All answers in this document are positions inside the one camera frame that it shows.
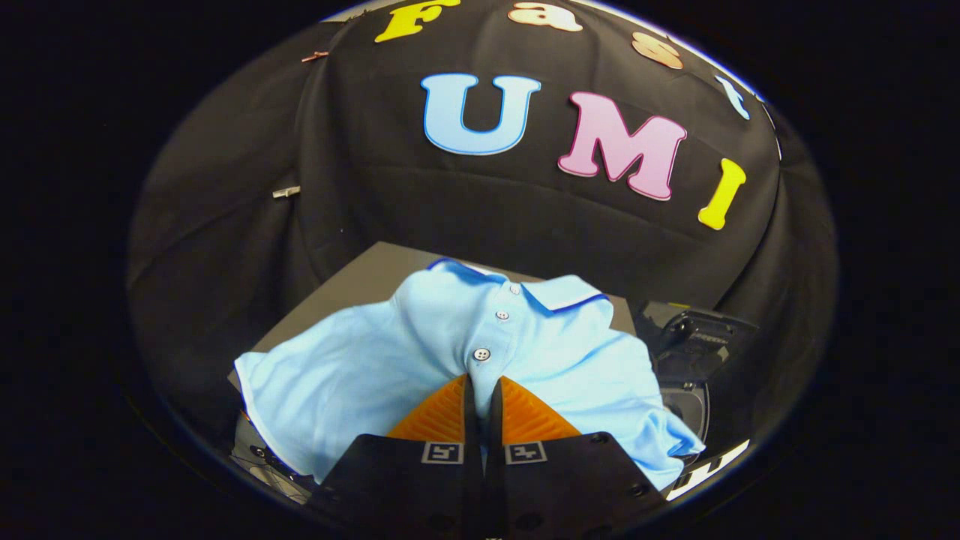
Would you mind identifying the black device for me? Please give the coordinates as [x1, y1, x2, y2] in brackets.
[634, 300, 760, 451]

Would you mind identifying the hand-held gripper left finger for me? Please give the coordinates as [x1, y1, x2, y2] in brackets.
[306, 373, 485, 540]

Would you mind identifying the light blue polo shirt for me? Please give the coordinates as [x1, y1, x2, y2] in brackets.
[234, 257, 707, 492]

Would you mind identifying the black backdrop cloth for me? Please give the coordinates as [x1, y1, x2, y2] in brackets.
[126, 0, 839, 451]

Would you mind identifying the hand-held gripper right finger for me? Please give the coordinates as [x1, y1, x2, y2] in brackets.
[484, 373, 670, 540]

